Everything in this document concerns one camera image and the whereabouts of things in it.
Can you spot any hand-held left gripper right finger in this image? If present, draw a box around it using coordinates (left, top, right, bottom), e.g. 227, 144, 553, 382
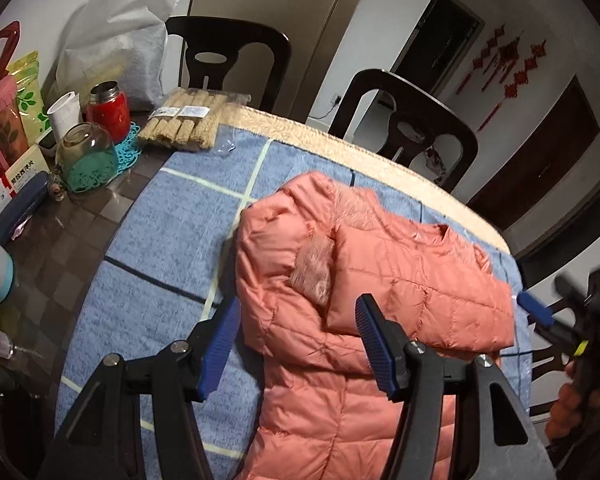
355, 294, 551, 480

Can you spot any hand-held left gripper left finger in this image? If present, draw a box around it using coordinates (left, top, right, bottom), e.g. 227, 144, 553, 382
37, 296, 243, 480

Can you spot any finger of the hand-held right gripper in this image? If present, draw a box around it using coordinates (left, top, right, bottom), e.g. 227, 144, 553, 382
517, 291, 583, 348

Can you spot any pink quilted down jacket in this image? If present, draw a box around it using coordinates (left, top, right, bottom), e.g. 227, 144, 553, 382
234, 171, 517, 480

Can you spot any person's right hand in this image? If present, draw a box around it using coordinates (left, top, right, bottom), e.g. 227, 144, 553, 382
545, 360, 600, 441

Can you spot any blue plaid blanket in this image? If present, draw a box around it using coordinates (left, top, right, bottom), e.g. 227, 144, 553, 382
55, 105, 533, 480

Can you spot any dark wooden door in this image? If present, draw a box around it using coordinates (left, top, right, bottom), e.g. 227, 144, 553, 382
467, 75, 600, 233

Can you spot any clear plastic wrapper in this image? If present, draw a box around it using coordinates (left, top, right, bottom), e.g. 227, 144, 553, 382
214, 125, 239, 157

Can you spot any teal lace coaster mat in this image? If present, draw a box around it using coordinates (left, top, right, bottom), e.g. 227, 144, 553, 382
65, 122, 143, 195

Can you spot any beige snack sticks packet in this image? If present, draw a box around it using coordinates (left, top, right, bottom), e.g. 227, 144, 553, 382
172, 87, 248, 153
137, 89, 197, 148

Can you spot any clear glass bowl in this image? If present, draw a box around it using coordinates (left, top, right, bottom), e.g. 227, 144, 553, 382
55, 121, 119, 193

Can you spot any blue glasses case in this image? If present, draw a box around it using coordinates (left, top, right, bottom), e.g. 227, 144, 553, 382
0, 171, 50, 247

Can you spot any dark wooden chair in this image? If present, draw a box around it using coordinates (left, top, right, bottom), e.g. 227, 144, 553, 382
165, 16, 292, 113
327, 69, 479, 193

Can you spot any red jar metal lid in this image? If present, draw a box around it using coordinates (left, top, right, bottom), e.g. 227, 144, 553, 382
85, 81, 131, 143

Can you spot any white medicine box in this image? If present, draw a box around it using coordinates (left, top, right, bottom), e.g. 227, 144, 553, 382
0, 144, 51, 216

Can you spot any white cup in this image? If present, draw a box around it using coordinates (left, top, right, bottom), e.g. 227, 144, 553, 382
46, 91, 83, 143

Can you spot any green snack packet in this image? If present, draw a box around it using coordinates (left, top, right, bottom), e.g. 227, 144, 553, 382
7, 51, 53, 141

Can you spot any pink plastic jug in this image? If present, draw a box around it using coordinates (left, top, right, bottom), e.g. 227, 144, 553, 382
0, 76, 31, 161

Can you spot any white plastic bag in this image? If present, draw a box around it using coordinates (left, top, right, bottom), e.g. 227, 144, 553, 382
55, 0, 187, 113

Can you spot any red knot wall decoration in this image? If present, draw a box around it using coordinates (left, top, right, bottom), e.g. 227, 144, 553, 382
455, 22, 548, 133

